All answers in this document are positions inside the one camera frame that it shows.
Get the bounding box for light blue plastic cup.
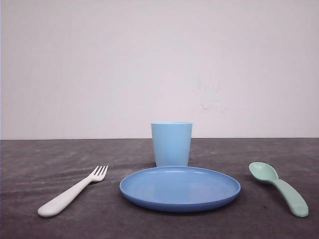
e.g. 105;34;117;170
151;122;192;167

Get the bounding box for mint green plastic spoon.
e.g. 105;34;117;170
249;162;309;218

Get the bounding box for white plastic fork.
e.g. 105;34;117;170
37;166;108;218

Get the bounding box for blue plastic plate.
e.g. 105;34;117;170
119;166;241;213

